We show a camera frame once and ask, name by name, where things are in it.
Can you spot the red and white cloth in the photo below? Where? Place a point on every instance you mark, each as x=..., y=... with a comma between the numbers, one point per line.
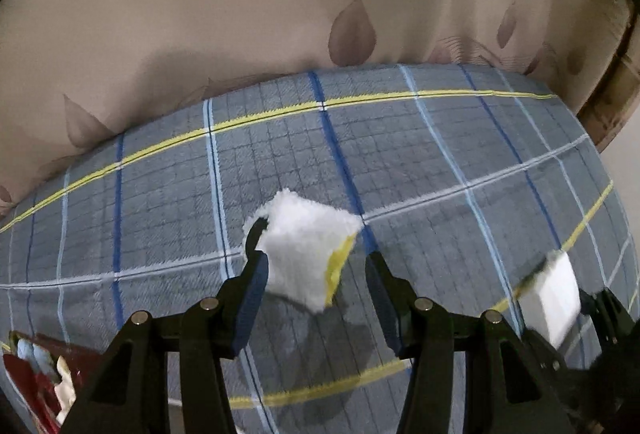
x=30, y=394

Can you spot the cream cloth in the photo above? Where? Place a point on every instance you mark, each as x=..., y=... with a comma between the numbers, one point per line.
x=65, y=384

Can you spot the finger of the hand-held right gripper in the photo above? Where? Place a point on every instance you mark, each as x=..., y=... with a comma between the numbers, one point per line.
x=610, y=319
x=542, y=349

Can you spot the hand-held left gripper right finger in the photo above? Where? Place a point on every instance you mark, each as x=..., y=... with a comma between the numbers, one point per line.
x=385, y=309

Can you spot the leaf-printed beige curtain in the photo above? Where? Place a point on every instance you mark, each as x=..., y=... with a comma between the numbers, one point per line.
x=250, y=14

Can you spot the white sock with yellow lining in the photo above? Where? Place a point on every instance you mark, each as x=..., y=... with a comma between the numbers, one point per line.
x=305, y=254

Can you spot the red and gold tin box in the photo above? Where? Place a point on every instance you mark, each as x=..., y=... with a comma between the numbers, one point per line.
x=60, y=343

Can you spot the blue fluffy sock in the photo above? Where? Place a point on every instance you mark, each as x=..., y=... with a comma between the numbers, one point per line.
x=35, y=356

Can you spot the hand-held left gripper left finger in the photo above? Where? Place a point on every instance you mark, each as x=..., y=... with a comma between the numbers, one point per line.
x=252, y=304

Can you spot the wooden door frame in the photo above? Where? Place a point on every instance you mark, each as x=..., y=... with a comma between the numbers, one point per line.
x=615, y=104

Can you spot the grey plaid blanket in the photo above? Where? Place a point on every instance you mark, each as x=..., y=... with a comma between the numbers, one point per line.
x=425, y=164

